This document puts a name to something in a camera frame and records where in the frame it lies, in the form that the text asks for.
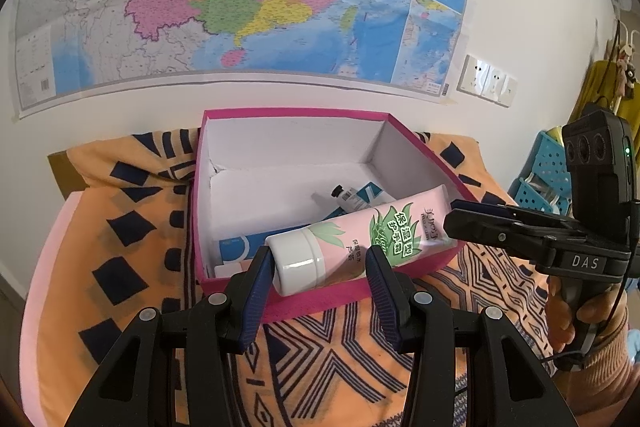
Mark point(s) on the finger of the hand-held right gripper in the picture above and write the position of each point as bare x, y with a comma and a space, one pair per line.
490, 232
500, 209

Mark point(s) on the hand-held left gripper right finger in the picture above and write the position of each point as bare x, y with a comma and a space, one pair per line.
385, 302

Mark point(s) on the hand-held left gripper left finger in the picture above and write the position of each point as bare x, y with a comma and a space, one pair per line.
255, 302

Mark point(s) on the dark blue carton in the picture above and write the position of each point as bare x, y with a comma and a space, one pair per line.
240, 249

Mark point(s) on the pink cardboard box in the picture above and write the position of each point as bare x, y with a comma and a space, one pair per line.
320, 302

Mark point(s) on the pink leaf print tube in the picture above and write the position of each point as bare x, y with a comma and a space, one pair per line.
360, 242

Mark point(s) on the small white black-capped tube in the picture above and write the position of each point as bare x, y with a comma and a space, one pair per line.
350, 198

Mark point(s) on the person's right forearm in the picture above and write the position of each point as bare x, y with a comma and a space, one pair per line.
610, 387

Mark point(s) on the person's right hand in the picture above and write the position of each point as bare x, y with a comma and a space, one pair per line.
555, 312

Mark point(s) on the blue plastic basket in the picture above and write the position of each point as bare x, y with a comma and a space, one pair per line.
545, 177

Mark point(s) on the yellow hanging garment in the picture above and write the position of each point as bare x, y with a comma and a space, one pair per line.
597, 92

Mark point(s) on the orange patterned blanket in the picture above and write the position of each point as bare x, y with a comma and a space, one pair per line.
130, 257

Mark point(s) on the pink mattress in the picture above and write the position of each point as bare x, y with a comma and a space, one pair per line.
45, 307

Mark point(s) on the wooden headboard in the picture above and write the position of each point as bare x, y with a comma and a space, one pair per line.
62, 172

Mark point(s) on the white wall socket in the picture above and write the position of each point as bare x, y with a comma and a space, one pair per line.
491, 82
507, 91
471, 74

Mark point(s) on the wall coat rack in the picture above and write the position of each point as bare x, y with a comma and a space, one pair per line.
625, 57

